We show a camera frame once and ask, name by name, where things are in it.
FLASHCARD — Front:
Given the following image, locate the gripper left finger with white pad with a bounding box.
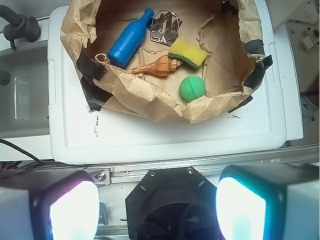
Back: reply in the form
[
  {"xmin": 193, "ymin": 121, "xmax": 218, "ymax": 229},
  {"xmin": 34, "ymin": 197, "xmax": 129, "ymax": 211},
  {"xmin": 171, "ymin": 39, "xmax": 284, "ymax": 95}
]
[{"xmin": 0, "ymin": 170, "xmax": 100, "ymax": 240}]

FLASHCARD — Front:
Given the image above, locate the black cable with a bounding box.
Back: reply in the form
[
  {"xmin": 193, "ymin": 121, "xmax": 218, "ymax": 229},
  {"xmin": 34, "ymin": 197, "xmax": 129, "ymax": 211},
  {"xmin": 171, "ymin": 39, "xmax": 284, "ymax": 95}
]
[{"xmin": 0, "ymin": 138, "xmax": 88, "ymax": 171}]

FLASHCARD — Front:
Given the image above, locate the yellow green sponge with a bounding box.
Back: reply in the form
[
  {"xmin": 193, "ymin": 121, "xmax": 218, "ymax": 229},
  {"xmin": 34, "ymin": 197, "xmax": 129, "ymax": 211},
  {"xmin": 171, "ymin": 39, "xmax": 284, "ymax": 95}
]
[{"xmin": 168, "ymin": 38, "xmax": 208, "ymax": 69}]

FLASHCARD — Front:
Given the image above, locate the blue plastic bottle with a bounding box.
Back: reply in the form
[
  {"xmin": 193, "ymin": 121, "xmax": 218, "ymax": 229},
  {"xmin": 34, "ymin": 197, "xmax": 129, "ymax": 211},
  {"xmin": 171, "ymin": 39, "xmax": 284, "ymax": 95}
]
[{"xmin": 107, "ymin": 7, "xmax": 155, "ymax": 68}]

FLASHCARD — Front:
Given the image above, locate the bunch of metal keys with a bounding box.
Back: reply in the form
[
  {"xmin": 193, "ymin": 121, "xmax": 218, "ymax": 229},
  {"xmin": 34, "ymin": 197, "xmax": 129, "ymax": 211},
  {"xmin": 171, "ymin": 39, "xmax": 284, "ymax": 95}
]
[{"xmin": 147, "ymin": 10, "xmax": 183, "ymax": 46}]

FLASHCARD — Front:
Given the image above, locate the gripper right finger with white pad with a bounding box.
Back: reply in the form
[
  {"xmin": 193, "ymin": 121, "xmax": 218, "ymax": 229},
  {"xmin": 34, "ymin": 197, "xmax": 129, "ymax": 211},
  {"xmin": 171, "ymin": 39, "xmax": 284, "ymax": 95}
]
[{"xmin": 215, "ymin": 163, "xmax": 320, "ymax": 240}]

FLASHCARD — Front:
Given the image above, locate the crumpled brown paper bag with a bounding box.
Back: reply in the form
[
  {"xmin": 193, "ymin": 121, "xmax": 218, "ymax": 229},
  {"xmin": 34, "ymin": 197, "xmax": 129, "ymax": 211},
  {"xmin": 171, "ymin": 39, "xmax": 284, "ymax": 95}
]
[{"xmin": 60, "ymin": 0, "xmax": 272, "ymax": 124}]

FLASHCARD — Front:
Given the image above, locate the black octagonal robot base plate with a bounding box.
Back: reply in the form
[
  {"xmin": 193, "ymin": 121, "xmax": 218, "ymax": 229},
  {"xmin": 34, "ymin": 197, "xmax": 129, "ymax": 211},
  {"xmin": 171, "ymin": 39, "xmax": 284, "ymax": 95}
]
[{"xmin": 125, "ymin": 166, "xmax": 224, "ymax": 240}]

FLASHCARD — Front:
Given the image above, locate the black sink faucet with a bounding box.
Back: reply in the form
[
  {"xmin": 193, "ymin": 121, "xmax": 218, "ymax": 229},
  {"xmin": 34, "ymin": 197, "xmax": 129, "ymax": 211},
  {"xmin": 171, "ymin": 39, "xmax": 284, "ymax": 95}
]
[{"xmin": 0, "ymin": 4, "xmax": 41, "ymax": 51}]

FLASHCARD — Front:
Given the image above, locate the green foam ball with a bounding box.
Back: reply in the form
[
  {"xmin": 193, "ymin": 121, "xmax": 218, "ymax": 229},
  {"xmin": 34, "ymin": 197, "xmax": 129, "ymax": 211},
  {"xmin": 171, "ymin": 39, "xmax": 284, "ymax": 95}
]
[{"xmin": 179, "ymin": 75, "xmax": 206, "ymax": 102}]

